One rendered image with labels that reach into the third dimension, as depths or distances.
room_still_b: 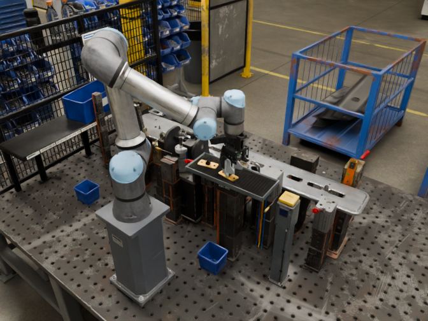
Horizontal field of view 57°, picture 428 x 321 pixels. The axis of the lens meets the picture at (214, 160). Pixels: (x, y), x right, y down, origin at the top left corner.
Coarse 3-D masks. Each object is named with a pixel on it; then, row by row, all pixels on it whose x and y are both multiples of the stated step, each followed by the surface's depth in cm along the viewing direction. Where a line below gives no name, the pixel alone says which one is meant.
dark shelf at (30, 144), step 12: (60, 120) 229; (72, 120) 229; (24, 132) 217; (36, 132) 217; (48, 132) 217; (60, 132) 217; (72, 132) 218; (0, 144) 207; (12, 144) 207; (24, 144) 207; (36, 144) 207; (48, 144) 208; (24, 156) 198
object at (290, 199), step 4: (284, 192) 153; (288, 192) 153; (284, 196) 151; (288, 196) 151; (292, 196) 151; (296, 196) 151; (280, 200) 150; (284, 200) 149; (288, 200) 149; (292, 200) 149; (296, 200) 149; (288, 204) 149; (292, 204) 147
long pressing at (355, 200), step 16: (160, 128) 228; (208, 144) 213; (256, 160) 200; (272, 160) 200; (304, 176) 189; (320, 176) 189; (304, 192) 178; (320, 192) 179; (352, 192) 179; (352, 208) 169
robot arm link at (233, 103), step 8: (224, 96) 140; (232, 96) 138; (240, 96) 138; (224, 104) 140; (232, 104) 139; (240, 104) 139; (224, 112) 140; (232, 112) 140; (240, 112) 141; (224, 120) 145; (232, 120) 142; (240, 120) 143
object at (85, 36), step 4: (96, 28) 236; (100, 28) 238; (84, 32) 230; (88, 32) 232; (92, 32) 234; (80, 36) 228; (84, 36) 230; (88, 36) 233; (84, 40) 231; (88, 40) 234; (84, 44) 232; (88, 72) 241; (88, 76) 242; (92, 80) 246
